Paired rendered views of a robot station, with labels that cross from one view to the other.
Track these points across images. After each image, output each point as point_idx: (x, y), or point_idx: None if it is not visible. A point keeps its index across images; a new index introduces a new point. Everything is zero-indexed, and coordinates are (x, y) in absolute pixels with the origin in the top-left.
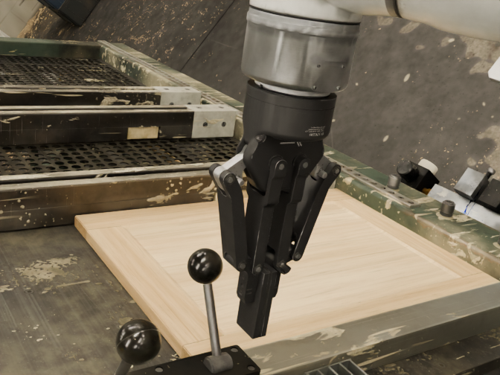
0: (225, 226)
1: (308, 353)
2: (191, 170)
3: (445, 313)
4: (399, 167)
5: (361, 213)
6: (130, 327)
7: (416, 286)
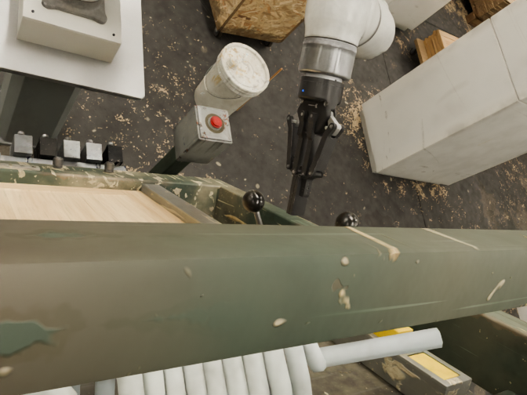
0: (325, 155)
1: None
2: None
3: (186, 204)
4: None
5: (11, 186)
6: (354, 215)
7: (136, 206)
